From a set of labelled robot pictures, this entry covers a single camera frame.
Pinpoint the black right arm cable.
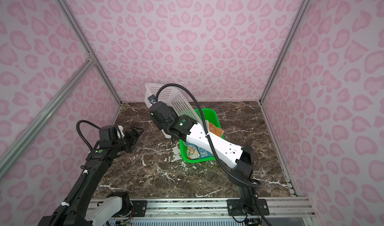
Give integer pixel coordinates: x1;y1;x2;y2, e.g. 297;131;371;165
155;83;263;188

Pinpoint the white plastic basket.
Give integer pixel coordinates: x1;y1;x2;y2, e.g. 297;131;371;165
145;83;203;125

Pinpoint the aluminium frame corner post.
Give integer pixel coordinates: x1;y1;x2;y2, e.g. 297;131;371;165
55;0;123;106
259;0;313;105

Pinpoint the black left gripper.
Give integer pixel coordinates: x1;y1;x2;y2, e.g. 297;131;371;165
113;125;145;153

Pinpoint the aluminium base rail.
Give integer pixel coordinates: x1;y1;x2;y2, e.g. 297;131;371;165
86;195;316;226

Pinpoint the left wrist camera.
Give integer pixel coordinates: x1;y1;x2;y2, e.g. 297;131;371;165
99;125;125;141

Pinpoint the aluminium frame corner post right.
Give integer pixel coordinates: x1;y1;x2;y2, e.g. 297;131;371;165
259;0;313;105

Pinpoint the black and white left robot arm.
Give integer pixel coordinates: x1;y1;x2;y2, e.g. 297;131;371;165
38;126;144;226

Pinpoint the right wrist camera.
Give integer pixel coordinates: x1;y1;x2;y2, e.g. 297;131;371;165
148;95;158;105

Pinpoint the orange bunny towel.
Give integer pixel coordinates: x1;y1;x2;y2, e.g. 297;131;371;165
209;122;224;138

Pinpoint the aluminium frame corner post left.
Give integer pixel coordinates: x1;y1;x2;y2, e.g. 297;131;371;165
55;0;123;106

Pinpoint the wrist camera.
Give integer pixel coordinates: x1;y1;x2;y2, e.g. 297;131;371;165
99;125;125;141
148;95;158;105

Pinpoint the blue bunny pattern towel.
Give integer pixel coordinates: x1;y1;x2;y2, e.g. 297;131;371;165
187;145;213;160

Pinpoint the aluminium diagonal frame bar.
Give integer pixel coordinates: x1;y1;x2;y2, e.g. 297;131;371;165
1;57;94;179

